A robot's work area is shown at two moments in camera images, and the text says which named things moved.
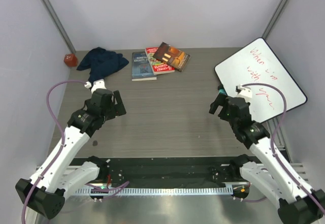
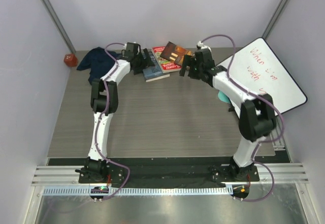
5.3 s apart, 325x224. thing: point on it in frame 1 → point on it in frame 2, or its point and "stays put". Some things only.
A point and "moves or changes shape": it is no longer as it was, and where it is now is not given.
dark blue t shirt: (101, 63) stays put
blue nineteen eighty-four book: (141, 70) moves or changes shape
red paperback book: (158, 67) moves or changes shape
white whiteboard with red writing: (257, 63) stays put
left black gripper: (117, 109) → (146, 63)
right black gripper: (220, 100) → (186, 61)
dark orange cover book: (171, 56) moves or changes shape
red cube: (70, 60) stays put
